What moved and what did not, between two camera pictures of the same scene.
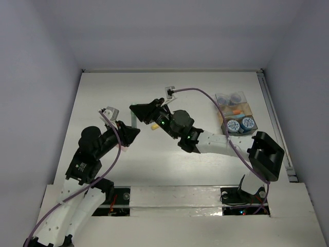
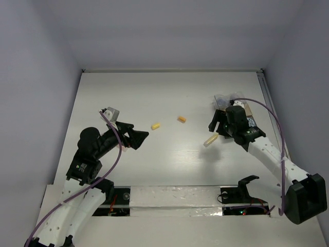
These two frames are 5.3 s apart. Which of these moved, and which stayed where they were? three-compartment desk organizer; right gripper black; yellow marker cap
Moved: right gripper black
Stayed: three-compartment desk organizer; yellow marker cap
